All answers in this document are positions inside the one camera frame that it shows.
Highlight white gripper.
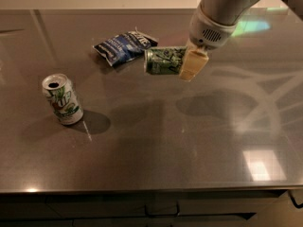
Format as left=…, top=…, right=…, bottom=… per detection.
left=179, top=7, right=236, bottom=81

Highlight green soda can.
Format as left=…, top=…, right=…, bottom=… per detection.
left=144, top=46, right=187, bottom=75

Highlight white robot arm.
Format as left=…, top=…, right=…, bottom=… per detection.
left=179, top=0, right=303, bottom=81

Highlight white 7up can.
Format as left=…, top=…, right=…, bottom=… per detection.
left=42, top=74, right=83, bottom=126

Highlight blue chip bag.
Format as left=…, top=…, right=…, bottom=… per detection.
left=93, top=30, right=158, bottom=66

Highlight black drawer handle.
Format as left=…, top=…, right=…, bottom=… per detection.
left=144, top=201, right=181, bottom=218

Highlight black cabinet handle right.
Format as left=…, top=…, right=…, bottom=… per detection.
left=288, top=190, right=303, bottom=209

